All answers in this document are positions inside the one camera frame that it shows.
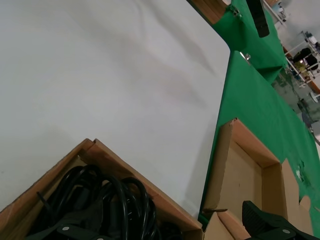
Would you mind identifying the empty brown cardboard box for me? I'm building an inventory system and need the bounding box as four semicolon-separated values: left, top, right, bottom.
201;117;315;240

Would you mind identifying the wooden table edge board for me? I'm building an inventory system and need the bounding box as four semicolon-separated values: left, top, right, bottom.
186;0;231;25

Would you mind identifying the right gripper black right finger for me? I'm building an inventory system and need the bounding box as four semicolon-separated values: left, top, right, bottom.
241;199;315;240

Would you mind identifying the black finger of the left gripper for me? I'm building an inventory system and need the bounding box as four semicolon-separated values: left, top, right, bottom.
246;0;270;39

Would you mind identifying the black office chair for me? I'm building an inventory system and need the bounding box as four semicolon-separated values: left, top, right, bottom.
291;47;320;73

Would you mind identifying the white metal frame table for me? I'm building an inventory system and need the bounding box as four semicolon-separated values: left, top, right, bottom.
283;30;320;95

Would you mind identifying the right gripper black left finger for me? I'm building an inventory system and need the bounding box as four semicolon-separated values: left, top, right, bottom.
24;217;101;240

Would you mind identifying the black power cable bundle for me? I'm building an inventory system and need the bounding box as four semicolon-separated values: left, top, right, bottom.
36;164;157;240

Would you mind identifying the brown cardboard box with cables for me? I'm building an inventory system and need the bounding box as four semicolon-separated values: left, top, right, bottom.
0;138;251;240

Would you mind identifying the green table cloth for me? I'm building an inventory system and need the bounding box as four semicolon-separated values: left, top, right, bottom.
214;0;287;85
197;49;320;240

